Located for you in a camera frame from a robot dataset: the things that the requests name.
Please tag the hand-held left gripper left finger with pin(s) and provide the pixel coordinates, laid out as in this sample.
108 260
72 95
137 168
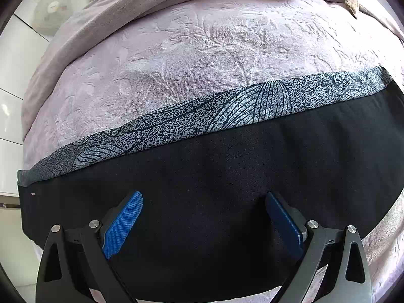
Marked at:
123 224

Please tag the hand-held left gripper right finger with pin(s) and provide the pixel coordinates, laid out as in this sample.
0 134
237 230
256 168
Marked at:
284 221

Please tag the black pants with patterned waistband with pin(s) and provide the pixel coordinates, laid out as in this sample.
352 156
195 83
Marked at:
205 180

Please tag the white cabinet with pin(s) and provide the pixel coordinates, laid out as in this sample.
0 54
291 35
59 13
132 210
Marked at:
12 101

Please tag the lilac embossed blanket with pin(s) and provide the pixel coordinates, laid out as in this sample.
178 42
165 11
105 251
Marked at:
189 53

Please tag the taupe plush blanket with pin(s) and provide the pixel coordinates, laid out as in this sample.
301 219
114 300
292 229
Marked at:
104 15

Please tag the grey round object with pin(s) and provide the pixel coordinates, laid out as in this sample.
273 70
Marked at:
52 9

